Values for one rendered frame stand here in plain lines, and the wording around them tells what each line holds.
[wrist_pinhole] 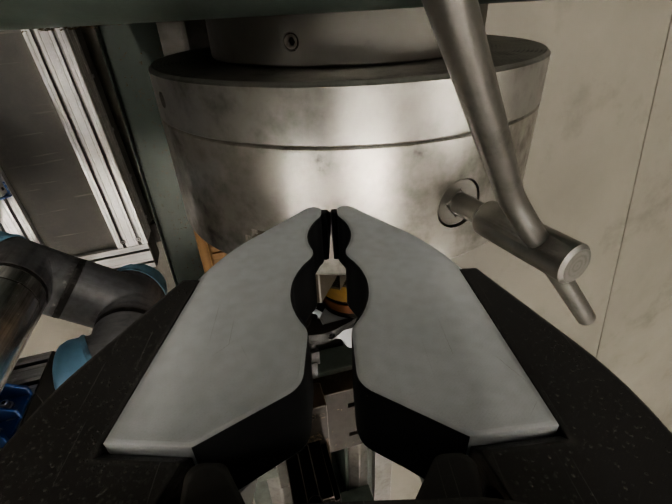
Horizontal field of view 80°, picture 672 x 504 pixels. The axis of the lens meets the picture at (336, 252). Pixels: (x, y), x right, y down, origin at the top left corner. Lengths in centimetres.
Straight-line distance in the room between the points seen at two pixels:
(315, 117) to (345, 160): 3
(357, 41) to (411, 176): 9
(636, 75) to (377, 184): 206
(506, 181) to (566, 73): 183
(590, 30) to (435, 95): 180
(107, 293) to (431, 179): 41
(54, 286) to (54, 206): 89
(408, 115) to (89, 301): 43
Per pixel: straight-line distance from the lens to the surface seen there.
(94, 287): 55
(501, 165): 17
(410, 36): 28
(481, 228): 25
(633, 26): 217
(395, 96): 23
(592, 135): 221
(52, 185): 140
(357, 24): 27
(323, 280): 31
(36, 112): 134
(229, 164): 27
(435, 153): 25
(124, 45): 92
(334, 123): 23
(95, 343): 50
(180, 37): 58
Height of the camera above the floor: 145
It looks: 55 degrees down
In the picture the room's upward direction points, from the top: 152 degrees clockwise
